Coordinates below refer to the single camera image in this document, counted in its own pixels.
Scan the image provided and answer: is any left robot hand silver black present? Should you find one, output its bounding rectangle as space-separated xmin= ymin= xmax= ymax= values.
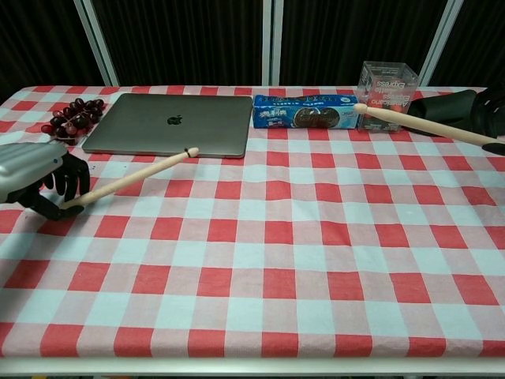
xmin=0 ymin=142 xmax=92 ymax=222

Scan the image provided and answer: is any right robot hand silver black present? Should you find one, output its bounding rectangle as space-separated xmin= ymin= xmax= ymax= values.
xmin=471 ymin=87 xmax=505 ymax=156

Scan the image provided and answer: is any plain wooden drumstick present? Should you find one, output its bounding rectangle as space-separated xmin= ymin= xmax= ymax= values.
xmin=353 ymin=103 xmax=501 ymax=147

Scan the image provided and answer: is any wooden drumstick with black band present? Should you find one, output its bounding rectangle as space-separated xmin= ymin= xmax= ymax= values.
xmin=60 ymin=146 xmax=200 ymax=210

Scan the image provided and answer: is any black slipper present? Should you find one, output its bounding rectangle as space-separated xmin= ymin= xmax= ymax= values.
xmin=402 ymin=89 xmax=479 ymax=137

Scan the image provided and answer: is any bunch of dark red grapes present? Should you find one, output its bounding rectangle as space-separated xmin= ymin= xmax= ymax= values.
xmin=40 ymin=97 xmax=106 ymax=146

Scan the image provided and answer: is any clear plastic box red print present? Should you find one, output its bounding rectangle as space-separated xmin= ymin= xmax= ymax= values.
xmin=357 ymin=60 xmax=420 ymax=133

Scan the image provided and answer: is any grey closed laptop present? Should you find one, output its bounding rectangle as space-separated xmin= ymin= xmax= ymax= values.
xmin=81 ymin=92 xmax=253 ymax=159

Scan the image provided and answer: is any blue cookie package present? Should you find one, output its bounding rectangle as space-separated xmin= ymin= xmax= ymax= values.
xmin=252 ymin=93 xmax=363 ymax=130

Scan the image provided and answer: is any red white checkered tablecloth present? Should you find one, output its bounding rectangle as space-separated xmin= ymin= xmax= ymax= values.
xmin=0 ymin=84 xmax=505 ymax=359

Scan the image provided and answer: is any white metal frame post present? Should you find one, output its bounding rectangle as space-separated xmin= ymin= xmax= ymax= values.
xmin=72 ymin=0 xmax=120 ymax=87
xmin=261 ymin=0 xmax=282 ymax=86
xmin=417 ymin=0 xmax=465 ymax=86

